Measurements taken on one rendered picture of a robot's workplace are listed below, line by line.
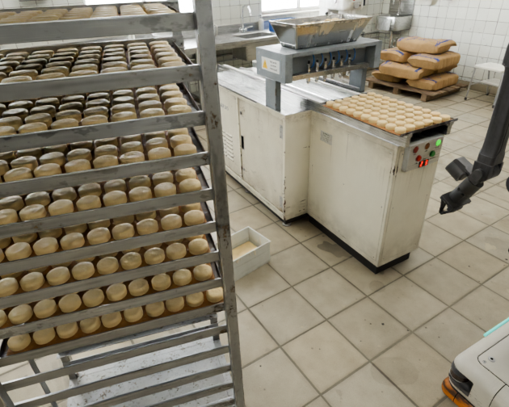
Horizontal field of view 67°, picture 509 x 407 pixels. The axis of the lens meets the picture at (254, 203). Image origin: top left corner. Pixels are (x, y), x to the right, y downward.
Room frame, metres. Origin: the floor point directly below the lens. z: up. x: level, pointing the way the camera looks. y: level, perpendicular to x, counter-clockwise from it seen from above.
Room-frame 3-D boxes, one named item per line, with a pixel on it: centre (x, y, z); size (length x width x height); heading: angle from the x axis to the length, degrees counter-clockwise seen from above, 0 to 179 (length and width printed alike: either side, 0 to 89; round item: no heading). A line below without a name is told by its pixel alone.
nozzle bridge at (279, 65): (2.51, -0.44, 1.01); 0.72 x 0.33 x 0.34; 118
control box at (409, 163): (1.75, -0.85, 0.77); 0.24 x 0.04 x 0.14; 118
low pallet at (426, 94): (5.68, -2.41, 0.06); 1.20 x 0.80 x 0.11; 34
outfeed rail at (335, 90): (2.68, -0.52, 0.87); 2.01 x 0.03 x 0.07; 28
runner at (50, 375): (0.69, 0.38, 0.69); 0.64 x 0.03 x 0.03; 106
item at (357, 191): (2.07, -0.68, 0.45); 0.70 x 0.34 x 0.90; 28
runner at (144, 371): (0.69, 0.38, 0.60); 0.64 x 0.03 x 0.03; 106
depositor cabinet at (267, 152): (2.93, -0.22, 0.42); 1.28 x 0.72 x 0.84; 28
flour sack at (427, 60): (5.43, -2.55, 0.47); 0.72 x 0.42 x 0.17; 127
